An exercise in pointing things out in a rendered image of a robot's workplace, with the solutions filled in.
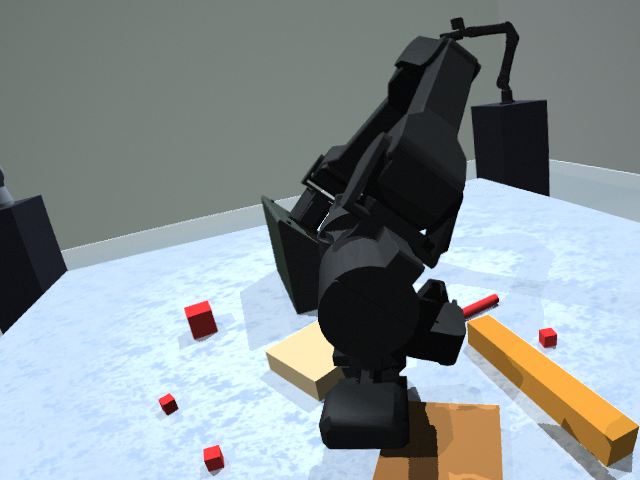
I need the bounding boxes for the orange long rectangular bar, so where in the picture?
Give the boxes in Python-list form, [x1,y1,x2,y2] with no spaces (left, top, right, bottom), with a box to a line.
[467,315,640,467]

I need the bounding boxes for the red cylinder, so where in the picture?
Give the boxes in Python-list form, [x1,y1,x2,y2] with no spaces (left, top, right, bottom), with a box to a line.
[462,294,499,318]

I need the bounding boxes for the red square block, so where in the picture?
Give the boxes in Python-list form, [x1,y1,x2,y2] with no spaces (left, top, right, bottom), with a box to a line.
[159,393,179,415]
[184,301,219,340]
[203,444,225,472]
[539,328,558,348]

